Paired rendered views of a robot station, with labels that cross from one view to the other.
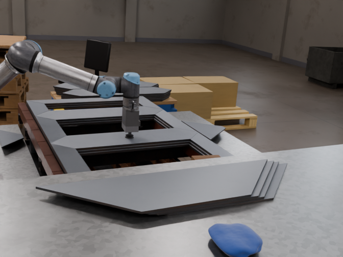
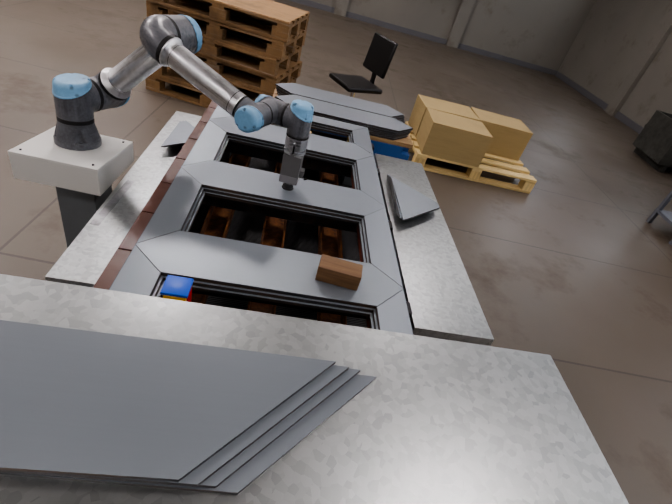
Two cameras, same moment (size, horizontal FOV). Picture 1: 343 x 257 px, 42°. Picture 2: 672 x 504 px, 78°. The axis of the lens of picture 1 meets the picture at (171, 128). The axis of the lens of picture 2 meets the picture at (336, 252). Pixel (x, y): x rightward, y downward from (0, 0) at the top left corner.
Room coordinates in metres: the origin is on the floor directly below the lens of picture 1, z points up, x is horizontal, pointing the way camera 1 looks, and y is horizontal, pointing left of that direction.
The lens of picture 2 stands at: (0.84, -0.35, 1.60)
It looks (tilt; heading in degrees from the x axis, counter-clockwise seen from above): 37 degrees down; 14
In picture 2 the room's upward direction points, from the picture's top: 17 degrees clockwise
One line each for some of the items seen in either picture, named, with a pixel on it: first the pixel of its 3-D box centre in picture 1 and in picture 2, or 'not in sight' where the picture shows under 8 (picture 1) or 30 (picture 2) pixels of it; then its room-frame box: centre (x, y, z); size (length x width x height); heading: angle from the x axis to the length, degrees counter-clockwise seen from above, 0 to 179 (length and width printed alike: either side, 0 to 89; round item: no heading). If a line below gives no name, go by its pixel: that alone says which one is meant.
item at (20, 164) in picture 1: (13, 167); (157, 176); (2.00, 0.75, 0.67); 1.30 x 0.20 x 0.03; 26
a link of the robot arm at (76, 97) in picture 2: not in sight; (75, 96); (1.86, 0.97, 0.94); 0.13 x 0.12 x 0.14; 3
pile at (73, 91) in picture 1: (114, 92); (342, 110); (3.07, 0.42, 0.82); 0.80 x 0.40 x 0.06; 116
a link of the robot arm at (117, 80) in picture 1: (108, 84); (270, 110); (2.02, 0.30, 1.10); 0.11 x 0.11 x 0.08; 3
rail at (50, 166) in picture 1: (45, 154); (174, 177); (1.87, 0.55, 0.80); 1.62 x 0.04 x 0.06; 26
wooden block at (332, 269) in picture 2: (206, 163); (339, 272); (1.71, -0.15, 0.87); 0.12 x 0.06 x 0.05; 107
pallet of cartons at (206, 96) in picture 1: (195, 102); (471, 142); (5.33, -0.26, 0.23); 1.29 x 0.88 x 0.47; 113
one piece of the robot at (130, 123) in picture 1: (132, 118); (295, 164); (2.05, 0.19, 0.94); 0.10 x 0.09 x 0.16; 109
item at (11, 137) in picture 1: (10, 137); (187, 135); (2.33, 0.87, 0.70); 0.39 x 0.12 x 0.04; 26
